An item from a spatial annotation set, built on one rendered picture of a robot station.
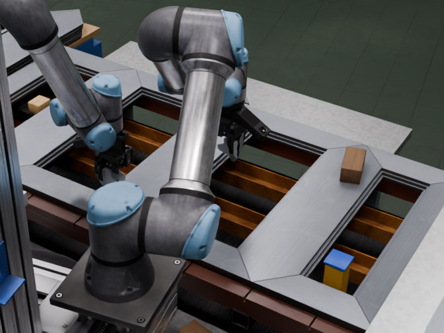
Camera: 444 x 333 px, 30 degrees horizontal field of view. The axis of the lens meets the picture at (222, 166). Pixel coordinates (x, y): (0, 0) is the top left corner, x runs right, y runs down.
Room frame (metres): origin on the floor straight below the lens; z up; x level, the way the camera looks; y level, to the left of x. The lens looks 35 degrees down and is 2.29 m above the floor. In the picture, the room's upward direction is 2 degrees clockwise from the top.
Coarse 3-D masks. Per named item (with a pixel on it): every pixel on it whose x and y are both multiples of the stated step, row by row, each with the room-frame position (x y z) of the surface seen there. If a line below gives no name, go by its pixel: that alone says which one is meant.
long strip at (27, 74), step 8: (32, 64) 2.63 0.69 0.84; (16, 72) 2.57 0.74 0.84; (24, 72) 2.57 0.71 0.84; (32, 72) 2.57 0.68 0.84; (40, 72) 2.57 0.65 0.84; (8, 80) 2.51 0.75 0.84; (16, 80) 2.51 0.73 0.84; (24, 80) 2.51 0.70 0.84; (32, 80) 2.52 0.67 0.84; (16, 88) 2.46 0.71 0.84
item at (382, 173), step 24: (96, 72) 2.60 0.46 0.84; (144, 96) 2.48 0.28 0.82; (168, 96) 2.44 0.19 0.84; (72, 144) 2.16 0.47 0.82; (288, 144) 2.20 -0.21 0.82; (216, 168) 2.05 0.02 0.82; (384, 168) 2.06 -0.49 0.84; (288, 192) 1.93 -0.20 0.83; (408, 216) 1.84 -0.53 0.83; (312, 264) 1.62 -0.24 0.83; (264, 288) 1.52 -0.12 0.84; (360, 288) 1.54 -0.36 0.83; (312, 312) 1.46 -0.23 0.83
